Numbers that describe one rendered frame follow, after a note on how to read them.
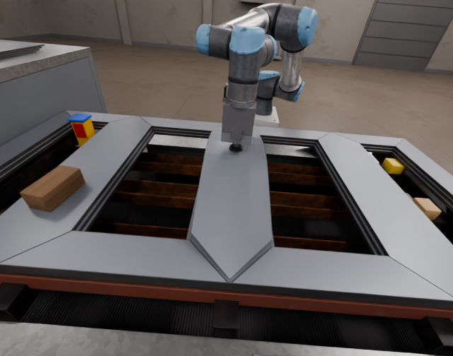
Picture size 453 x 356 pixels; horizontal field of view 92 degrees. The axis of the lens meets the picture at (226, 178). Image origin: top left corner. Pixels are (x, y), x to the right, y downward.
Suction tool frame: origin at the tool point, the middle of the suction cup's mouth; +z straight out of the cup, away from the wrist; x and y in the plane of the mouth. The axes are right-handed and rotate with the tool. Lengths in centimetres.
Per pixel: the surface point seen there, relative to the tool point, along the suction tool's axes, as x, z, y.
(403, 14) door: 897, -59, 415
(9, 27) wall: 654, 56, -807
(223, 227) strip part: -25.9, 4.1, 1.2
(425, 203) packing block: 3, 10, 62
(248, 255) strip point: -30.9, 5.5, 7.5
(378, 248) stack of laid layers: -20.9, 7.8, 37.8
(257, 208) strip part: -19.8, 2.7, 8.2
